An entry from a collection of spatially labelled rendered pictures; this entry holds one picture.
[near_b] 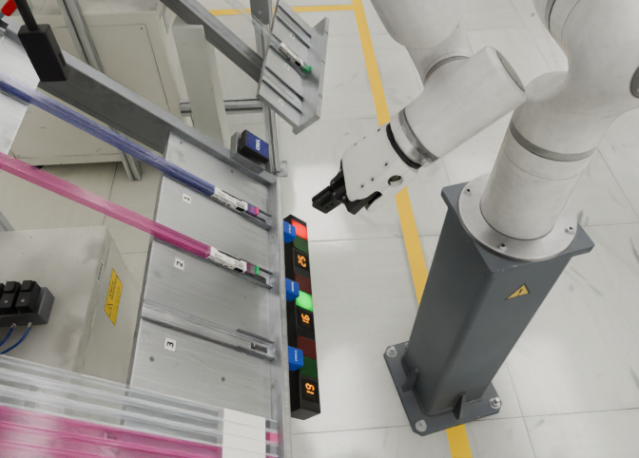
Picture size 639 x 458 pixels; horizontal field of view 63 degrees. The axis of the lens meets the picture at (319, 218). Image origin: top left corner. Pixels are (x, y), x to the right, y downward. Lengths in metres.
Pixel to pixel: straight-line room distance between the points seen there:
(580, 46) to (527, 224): 0.32
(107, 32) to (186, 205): 1.00
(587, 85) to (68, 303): 0.81
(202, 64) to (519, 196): 0.66
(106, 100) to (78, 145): 1.19
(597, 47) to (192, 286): 0.53
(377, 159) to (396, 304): 0.93
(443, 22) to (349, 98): 1.67
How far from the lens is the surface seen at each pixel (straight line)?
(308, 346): 0.80
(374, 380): 1.49
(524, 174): 0.79
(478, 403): 1.50
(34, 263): 1.04
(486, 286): 0.92
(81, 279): 0.98
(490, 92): 0.67
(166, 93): 1.76
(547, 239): 0.91
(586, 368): 1.67
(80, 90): 0.80
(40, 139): 2.01
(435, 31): 0.58
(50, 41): 0.48
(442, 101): 0.68
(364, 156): 0.75
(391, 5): 0.56
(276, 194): 0.86
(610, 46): 0.62
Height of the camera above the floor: 1.38
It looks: 51 degrees down
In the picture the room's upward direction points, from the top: straight up
